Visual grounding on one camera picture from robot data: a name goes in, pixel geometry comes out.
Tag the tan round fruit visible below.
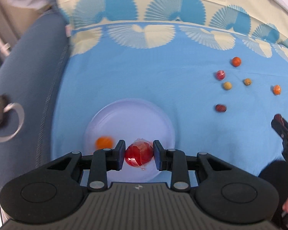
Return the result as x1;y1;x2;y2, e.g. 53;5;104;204
243;78;252;86

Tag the large front orange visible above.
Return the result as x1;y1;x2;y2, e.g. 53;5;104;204
95;136;114;150

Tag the yellow round fruit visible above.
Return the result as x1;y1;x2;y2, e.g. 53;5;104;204
223;81;233;90

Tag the red fruit back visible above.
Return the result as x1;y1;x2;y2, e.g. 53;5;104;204
215;70;226;81

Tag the red fruit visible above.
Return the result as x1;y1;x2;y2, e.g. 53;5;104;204
124;139;154;170
215;70;226;81

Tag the red fruit front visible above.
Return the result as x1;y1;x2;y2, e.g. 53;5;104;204
124;139;154;170

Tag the dark red jujube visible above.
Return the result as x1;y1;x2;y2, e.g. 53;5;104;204
215;104;227;113
274;114;284;125

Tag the small orange far back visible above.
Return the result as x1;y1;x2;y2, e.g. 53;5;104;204
232;57;242;67

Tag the blue patterned tablecloth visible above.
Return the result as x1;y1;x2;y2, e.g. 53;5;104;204
51;0;288;174

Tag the lavender round plate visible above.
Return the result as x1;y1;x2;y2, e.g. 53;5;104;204
83;98;176;184

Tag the blue fabric sofa armrest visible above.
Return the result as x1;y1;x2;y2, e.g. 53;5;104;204
0;11;70;191

